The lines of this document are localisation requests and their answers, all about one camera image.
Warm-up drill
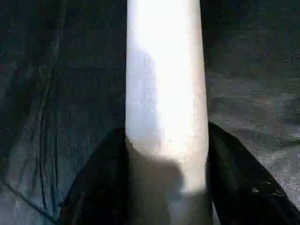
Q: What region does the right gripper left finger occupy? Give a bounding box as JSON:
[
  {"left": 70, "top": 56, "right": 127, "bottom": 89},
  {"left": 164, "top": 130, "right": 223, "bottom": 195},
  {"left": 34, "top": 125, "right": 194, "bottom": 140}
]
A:
[{"left": 60, "top": 127, "right": 129, "bottom": 225}]

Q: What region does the white plastic table leg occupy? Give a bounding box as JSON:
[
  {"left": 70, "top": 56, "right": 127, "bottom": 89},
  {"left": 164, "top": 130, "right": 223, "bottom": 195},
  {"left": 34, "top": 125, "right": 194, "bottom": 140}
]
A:
[{"left": 125, "top": 0, "right": 214, "bottom": 225}]

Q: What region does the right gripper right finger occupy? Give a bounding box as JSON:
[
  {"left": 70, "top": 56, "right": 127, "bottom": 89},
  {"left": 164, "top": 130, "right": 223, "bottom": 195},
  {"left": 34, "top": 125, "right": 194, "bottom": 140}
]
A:
[{"left": 206, "top": 121, "right": 300, "bottom": 225}]

